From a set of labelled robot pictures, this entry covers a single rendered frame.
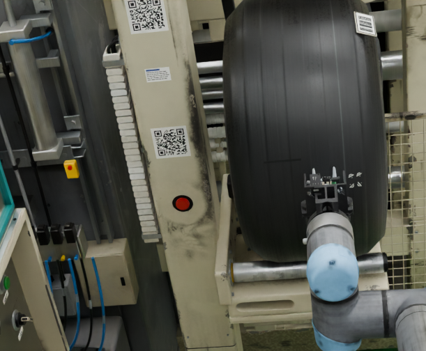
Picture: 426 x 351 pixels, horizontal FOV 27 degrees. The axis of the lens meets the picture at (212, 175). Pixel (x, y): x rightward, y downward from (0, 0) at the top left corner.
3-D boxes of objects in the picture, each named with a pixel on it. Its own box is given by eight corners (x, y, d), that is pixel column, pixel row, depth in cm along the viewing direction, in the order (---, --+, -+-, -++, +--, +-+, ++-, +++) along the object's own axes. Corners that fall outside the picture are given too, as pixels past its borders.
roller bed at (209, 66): (180, 169, 235) (162, 69, 219) (185, 141, 247) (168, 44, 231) (254, 163, 232) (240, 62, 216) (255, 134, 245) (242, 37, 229)
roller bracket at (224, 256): (219, 307, 194) (213, 274, 189) (227, 203, 227) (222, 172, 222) (234, 306, 194) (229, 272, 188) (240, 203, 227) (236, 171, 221)
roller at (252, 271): (230, 269, 199) (230, 286, 196) (227, 259, 195) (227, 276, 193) (385, 258, 195) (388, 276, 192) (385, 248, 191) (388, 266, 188)
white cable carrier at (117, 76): (144, 243, 201) (102, 56, 175) (146, 230, 205) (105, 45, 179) (163, 242, 200) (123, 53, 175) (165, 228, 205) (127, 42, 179)
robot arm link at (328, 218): (355, 262, 140) (305, 265, 141) (353, 247, 144) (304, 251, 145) (353, 221, 137) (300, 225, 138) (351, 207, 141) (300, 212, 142)
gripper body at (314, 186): (346, 168, 151) (351, 201, 140) (348, 212, 155) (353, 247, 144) (301, 172, 152) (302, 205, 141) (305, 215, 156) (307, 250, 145)
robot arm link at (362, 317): (385, 358, 137) (383, 299, 132) (313, 360, 138) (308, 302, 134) (383, 327, 144) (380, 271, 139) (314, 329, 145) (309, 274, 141)
